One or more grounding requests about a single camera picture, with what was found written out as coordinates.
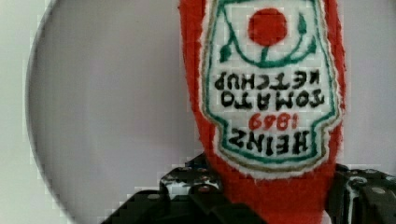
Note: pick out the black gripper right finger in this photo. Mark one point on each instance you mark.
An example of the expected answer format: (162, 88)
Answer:
(361, 196)

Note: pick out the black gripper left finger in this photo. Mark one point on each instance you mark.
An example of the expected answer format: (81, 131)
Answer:
(190, 194)

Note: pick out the red plush ketchup bottle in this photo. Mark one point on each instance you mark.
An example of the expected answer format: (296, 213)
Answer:
(267, 86)

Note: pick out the grey round plate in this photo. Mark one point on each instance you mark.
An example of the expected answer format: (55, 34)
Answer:
(108, 106)

